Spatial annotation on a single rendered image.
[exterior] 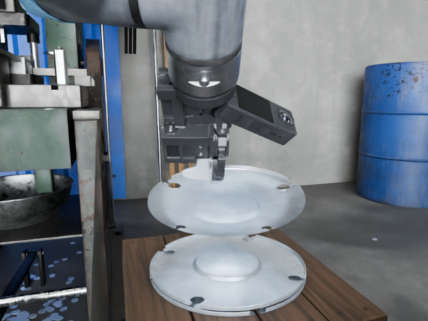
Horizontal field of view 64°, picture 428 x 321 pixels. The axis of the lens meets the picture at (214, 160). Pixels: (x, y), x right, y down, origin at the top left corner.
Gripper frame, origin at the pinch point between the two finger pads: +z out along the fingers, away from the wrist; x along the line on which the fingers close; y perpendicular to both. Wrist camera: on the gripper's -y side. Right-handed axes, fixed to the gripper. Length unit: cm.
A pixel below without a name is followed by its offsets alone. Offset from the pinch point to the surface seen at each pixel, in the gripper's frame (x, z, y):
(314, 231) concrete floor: -40, 118, -54
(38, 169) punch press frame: -18, 24, 42
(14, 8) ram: -55, 6, 51
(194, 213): -0.6, 14.3, 4.1
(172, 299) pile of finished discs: 15.7, 11.7, 7.3
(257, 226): -0.4, 20.4, -8.8
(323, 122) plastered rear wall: -143, 152, -89
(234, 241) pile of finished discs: 0.5, 26.4, -4.4
